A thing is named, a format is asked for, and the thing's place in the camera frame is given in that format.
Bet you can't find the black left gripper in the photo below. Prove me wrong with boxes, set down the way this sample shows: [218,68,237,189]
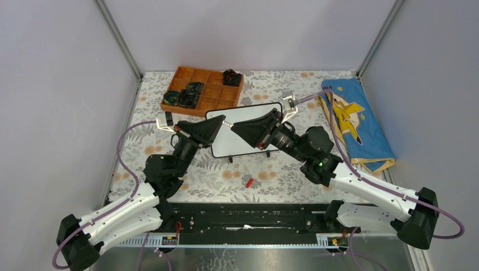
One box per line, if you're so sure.
[172,115,224,179]

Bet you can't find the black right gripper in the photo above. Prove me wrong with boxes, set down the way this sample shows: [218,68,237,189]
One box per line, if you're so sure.
[230,108,309,163]

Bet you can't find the small black-framed whiteboard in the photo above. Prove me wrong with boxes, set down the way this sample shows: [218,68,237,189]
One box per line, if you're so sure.
[206,102,282,159]

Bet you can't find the red marker cap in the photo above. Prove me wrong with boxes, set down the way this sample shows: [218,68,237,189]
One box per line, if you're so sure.
[246,178,254,188]

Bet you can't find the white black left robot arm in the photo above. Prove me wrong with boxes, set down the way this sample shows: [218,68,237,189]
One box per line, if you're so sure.
[52,112,225,270]

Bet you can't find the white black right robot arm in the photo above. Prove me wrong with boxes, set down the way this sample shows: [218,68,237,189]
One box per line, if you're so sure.
[231,109,439,250]

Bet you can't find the orange compartment tray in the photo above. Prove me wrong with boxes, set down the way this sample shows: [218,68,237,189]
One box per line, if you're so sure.
[160,66,244,117]

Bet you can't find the black tape roll lower middle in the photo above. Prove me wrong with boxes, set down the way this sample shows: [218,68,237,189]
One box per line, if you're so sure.
[178,89,200,109]

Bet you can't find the black tape roll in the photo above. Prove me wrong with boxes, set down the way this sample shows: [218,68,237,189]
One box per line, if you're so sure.
[163,90,180,106]
[223,69,242,87]
[178,89,200,109]
[185,81,204,95]

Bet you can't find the black tape roll upper middle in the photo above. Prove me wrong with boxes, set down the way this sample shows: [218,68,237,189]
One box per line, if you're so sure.
[185,81,204,95]

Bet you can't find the black tape roll left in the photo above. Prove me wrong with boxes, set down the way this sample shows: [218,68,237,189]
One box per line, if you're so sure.
[163,90,180,106]

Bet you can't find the black tape roll top right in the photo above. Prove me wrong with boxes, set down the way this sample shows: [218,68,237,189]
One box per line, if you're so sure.
[223,69,242,87]

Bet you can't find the blue yellow cartoon cloth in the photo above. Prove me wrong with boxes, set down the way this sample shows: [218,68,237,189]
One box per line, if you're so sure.
[317,78,395,173]

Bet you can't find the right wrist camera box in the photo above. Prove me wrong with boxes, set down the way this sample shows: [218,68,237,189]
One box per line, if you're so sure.
[282,95,298,123]

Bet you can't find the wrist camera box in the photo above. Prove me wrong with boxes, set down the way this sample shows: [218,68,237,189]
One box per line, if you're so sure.
[155,111,175,132]
[282,95,298,123]

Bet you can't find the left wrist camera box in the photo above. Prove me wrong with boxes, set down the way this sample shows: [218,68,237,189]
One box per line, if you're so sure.
[155,111,175,132]

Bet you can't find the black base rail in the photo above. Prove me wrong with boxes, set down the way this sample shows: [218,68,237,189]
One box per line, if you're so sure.
[146,203,352,248]

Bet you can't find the left aluminium frame post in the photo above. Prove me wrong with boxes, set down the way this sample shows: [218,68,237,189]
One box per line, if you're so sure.
[93,0,143,81]

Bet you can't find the aluminium frame post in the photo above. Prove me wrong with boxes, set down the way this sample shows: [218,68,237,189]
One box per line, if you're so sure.
[93,0,143,81]
[356,0,405,78]

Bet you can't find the right aluminium frame post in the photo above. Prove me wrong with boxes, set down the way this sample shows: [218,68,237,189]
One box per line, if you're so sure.
[356,0,405,78]

